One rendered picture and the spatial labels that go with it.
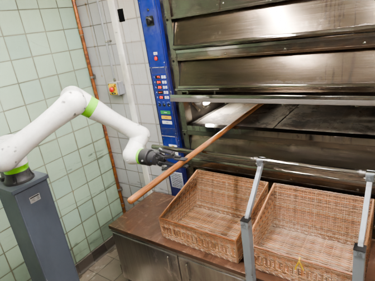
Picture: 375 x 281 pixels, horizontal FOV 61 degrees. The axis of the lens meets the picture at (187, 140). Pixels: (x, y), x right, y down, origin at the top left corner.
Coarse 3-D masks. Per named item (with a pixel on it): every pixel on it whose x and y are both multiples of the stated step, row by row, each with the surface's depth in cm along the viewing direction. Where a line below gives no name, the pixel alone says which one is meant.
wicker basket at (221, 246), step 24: (192, 192) 229; (216, 192) 224; (240, 192) 213; (264, 192) 196; (168, 216) 209; (192, 216) 223; (216, 216) 219; (240, 216) 214; (192, 240) 198; (216, 240) 179; (240, 240) 175
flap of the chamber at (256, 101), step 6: (204, 102) 192; (210, 102) 190; (216, 102) 188; (222, 102) 185; (228, 102) 183; (234, 102) 181; (240, 102) 179; (246, 102) 176; (252, 102) 174; (258, 102) 172; (264, 102) 171; (270, 102) 169; (276, 102) 167; (282, 102) 165; (288, 102) 163; (294, 102) 161; (300, 102) 160; (306, 102) 158; (312, 102) 156; (318, 102) 155; (324, 102) 153; (330, 102) 152; (336, 102) 150; (342, 102) 149; (348, 102) 147; (354, 102) 146; (360, 102) 144; (366, 102) 143; (372, 102) 142
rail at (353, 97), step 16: (176, 96) 203; (192, 96) 197; (208, 96) 190; (224, 96) 184; (240, 96) 178; (256, 96) 172; (272, 96) 167; (288, 96) 163; (304, 96) 158; (320, 96) 154; (336, 96) 150; (352, 96) 146; (368, 96) 142
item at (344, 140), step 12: (216, 132) 214; (228, 132) 208; (240, 132) 203; (252, 132) 198; (264, 132) 194; (276, 132) 189; (288, 132) 185; (300, 132) 183; (312, 132) 180; (324, 132) 178; (360, 144) 165; (372, 144) 162
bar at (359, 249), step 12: (156, 144) 199; (216, 156) 173; (228, 156) 169; (240, 156) 165; (300, 168) 148; (312, 168) 144; (324, 168) 141; (336, 168) 139; (348, 168) 137; (372, 180) 131; (252, 192) 155; (252, 204) 153; (360, 228) 126; (252, 240) 155; (360, 240) 124; (252, 252) 156; (360, 252) 122; (252, 264) 157; (360, 264) 123; (252, 276) 159; (360, 276) 125
